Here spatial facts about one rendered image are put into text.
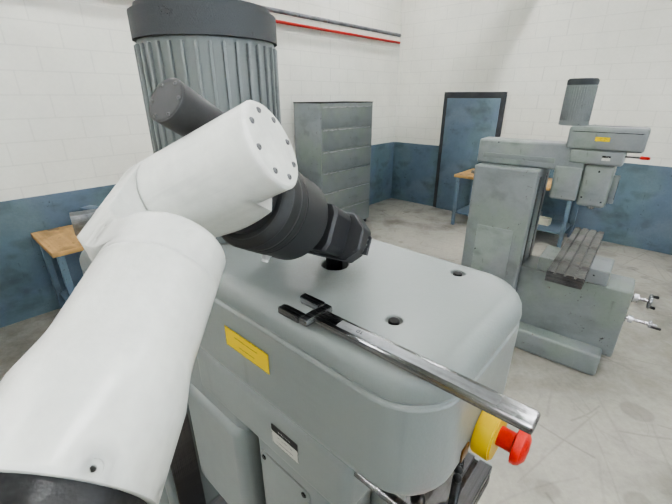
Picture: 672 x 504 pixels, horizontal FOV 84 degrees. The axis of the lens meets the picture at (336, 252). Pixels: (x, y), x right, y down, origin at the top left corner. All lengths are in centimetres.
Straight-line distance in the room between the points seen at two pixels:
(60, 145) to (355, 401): 442
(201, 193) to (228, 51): 32
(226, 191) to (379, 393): 21
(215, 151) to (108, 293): 11
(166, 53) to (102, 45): 422
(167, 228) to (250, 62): 38
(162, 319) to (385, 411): 22
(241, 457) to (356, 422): 37
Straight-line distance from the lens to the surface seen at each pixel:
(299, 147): 586
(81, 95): 468
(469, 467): 153
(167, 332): 19
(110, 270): 20
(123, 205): 29
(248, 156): 25
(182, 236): 21
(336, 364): 36
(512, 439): 47
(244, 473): 76
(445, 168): 763
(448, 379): 31
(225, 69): 55
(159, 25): 57
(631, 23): 695
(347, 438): 41
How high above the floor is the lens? 210
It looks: 23 degrees down
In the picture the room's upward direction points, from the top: straight up
